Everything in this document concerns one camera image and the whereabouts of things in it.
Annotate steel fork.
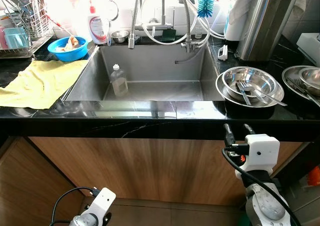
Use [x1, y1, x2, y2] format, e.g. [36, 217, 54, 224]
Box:
[287, 77, 320, 107]
[236, 80, 252, 107]

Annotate wooden kitchen base cabinet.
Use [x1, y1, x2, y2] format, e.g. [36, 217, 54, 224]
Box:
[0, 136, 311, 226]

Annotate wide shallow steel dish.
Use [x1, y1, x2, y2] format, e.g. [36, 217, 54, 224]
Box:
[281, 65, 320, 98]
[215, 72, 285, 109]

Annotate steel spoon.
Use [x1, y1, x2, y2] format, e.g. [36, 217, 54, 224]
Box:
[249, 83, 288, 108]

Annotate steel mixing bowl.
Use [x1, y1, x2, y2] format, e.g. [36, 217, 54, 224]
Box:
[298, 67, 320, 91]
[221, 67, 277, 100]

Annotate orange plastic object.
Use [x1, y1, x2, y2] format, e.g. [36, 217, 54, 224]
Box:
[307, 167, 320, 187]

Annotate small white plastic holder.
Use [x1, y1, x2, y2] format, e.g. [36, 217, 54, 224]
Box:
[218, 44, 229, 61]

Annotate stainless steel sink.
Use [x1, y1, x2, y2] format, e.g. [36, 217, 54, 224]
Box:
[62, 42, 226, 103]

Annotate stainless steel knife block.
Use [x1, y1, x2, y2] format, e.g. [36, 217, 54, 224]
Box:
[236, 0, 300, 62]

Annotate white plastic jug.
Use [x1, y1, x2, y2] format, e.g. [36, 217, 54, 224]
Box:
[223, 0, 258, 42]

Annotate green sponge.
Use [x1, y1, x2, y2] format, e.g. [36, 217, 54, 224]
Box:
[161, 28, 177, 41]

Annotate clear plastic bottle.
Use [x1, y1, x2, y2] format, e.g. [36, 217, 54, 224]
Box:
[110, 64, 129, 98]

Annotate blue bottle brush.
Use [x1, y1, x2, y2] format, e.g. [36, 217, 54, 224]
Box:
[196, 0, 216, 19]

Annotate steel spring pull-down faucet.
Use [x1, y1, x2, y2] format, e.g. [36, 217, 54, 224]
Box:
[127, 0, 201, 54]

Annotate thin steel water tap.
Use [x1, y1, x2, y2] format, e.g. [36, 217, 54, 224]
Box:
[150, 0, 173, 29]

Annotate small steel bowl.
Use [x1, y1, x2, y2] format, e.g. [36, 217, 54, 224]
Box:
[111, 30, 131, 44]

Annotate yellow cloth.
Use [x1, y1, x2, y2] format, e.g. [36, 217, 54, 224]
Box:
[0, 58, 90, 110]

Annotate blue plastic bowl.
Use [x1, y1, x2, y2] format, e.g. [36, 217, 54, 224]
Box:
[47, 35, 90, 63]

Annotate white red-capped dish soap bottle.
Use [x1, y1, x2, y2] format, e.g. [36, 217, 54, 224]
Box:
[87, 0, 108, 46]

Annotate food scraps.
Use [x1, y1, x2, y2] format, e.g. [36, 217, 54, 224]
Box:
[54, 36, 81, 53]

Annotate teal plastic cup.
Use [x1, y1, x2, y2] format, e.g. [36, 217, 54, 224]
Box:
[4, 27, 30, 49]

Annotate white flexible hose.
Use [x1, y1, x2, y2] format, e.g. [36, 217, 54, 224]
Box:
[140, 0, 226, 47]

